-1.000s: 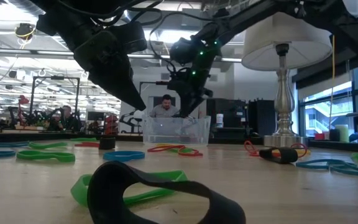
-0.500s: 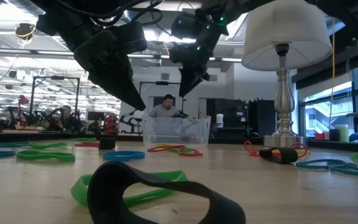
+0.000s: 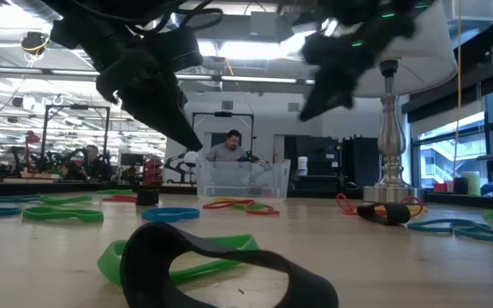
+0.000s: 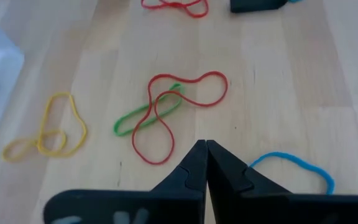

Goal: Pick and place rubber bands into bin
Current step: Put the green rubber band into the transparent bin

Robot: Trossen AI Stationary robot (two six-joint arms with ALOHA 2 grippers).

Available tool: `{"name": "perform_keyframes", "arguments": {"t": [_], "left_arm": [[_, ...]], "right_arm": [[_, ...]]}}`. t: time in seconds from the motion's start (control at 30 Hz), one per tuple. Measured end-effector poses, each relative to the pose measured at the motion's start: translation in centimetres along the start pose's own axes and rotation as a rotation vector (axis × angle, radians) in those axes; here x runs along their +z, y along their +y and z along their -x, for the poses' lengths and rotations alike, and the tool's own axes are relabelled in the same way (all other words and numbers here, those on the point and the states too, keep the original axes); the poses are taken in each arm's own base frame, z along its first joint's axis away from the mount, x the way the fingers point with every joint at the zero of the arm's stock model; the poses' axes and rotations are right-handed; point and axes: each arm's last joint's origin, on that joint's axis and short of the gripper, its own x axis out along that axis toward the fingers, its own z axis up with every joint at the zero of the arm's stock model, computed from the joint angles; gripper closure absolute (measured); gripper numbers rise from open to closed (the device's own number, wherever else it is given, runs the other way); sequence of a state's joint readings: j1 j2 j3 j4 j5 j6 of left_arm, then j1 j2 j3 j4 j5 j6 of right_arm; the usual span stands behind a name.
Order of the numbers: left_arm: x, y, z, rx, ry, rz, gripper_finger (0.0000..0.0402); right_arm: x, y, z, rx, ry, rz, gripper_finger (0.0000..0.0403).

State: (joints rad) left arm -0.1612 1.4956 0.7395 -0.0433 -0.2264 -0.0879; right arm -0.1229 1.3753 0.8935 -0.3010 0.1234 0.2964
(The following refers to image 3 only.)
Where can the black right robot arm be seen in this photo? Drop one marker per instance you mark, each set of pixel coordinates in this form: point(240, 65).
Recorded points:
point(358, 8)

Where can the green cup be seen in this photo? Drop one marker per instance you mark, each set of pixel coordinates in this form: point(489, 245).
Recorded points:
point(471, 184)

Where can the black background robot arm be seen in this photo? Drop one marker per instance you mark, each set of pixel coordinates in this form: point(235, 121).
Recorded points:
point(174, 164)

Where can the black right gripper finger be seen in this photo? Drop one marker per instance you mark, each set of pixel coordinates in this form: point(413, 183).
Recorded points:
point(325, 100)

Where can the clear plastic bin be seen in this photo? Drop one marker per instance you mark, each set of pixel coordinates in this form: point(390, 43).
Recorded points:
point(268, 177)

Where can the black cup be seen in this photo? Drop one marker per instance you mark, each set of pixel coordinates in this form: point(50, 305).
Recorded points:
point(457, 186)

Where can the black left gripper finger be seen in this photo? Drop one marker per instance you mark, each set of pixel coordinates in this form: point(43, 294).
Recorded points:
point(181, 96)
point(156, 111)

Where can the small red box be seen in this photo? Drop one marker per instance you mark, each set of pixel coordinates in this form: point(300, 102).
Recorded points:
point(440, 187)

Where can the black cabinet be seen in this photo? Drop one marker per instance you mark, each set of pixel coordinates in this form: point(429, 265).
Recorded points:
point(360, 162)
point(315, 158)

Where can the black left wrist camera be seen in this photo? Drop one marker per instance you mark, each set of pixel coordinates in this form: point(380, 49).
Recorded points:
point(178, 49)

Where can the small black block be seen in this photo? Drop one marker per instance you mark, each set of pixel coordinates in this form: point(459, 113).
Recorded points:
point(394, 213)

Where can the black rig frame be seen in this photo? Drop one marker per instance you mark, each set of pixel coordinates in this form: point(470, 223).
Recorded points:
point(223, 114)
point(71, 107)

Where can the grey ceiling box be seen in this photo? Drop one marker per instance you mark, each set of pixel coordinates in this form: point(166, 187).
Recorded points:
point(263, 23)

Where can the white shade table lamp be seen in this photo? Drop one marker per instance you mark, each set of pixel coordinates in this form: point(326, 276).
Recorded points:
point(391, 141)

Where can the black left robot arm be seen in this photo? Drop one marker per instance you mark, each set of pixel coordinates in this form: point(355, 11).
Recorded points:
point(101, 17)

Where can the white plastic container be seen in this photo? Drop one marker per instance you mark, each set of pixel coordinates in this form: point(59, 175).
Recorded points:
point(302, 166)

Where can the ceiling light strip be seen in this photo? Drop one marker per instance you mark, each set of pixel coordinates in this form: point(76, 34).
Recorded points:
point(251, 79)

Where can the white globe lamp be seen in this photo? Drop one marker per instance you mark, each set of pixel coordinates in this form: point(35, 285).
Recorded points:
point(191, 157)

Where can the red chair stack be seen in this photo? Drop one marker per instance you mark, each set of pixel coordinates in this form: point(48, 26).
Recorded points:
point(153, 171)

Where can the red rubber band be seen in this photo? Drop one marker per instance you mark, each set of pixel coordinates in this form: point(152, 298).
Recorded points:
point(342, 204)
point(263, 210)
point(120, 198)

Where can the person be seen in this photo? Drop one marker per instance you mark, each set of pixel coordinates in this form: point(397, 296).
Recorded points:
point(228, 152)
point(92, 162)

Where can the yellow rubber band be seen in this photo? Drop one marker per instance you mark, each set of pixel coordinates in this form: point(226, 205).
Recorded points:
point(419, 209)
point(225, 199)

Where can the wide black rubber band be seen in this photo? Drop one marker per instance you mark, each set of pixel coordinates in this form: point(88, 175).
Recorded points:
point(147, 197)
point(144, 265)

